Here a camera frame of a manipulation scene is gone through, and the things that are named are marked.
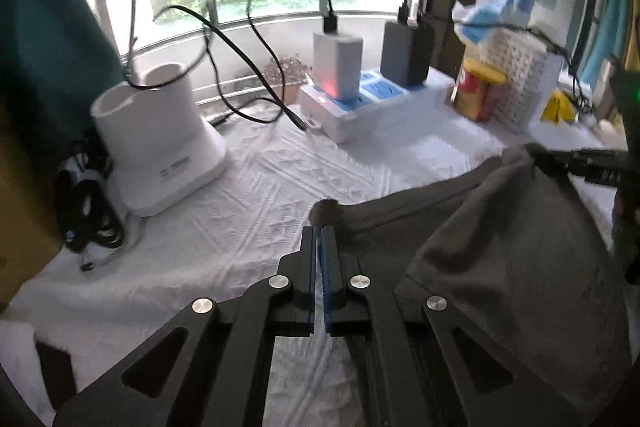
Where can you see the white charger block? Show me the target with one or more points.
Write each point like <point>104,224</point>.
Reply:
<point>337,57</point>

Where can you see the yellow printed bag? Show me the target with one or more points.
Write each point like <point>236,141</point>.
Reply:
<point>557,107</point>

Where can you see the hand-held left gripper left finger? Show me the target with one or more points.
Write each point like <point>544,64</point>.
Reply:
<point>307,267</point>

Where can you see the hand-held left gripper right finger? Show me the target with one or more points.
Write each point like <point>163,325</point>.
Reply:
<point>327,287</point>

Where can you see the dark grey t-shirt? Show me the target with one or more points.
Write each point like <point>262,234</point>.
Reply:
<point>500,247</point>

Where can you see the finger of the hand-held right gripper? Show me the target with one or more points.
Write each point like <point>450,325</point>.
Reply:
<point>585,158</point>
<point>590,174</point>

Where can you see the blue face mask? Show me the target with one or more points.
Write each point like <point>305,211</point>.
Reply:
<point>500,12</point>

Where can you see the white desk lamp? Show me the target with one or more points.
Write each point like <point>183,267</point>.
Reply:
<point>160,147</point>

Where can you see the white power strip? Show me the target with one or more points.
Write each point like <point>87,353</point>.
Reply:
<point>380,112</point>

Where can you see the yellow tin can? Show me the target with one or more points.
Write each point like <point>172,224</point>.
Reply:
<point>475,92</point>

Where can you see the dried potted plant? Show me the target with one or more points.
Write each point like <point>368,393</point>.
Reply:
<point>286,74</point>

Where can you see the brown cardboard box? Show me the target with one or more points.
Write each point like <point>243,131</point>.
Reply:
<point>25,207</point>

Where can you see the dark charger block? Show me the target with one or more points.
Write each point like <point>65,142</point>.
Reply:
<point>405,52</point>

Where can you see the white perforated basket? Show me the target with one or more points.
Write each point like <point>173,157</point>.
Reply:
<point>525,82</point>

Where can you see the white textured tablecloth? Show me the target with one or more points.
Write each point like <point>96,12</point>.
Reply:
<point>250,187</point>

